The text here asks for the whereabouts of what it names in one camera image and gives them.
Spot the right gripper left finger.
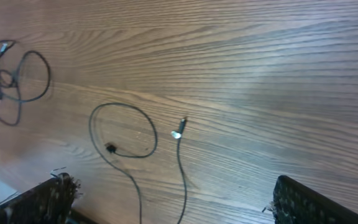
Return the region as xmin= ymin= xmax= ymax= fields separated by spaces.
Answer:
xmin=0 ymin=172 xmax=80 ymax=224

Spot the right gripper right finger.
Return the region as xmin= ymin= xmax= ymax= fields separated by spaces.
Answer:
xmin=272 ymin=175 xmax=358 ymax=224

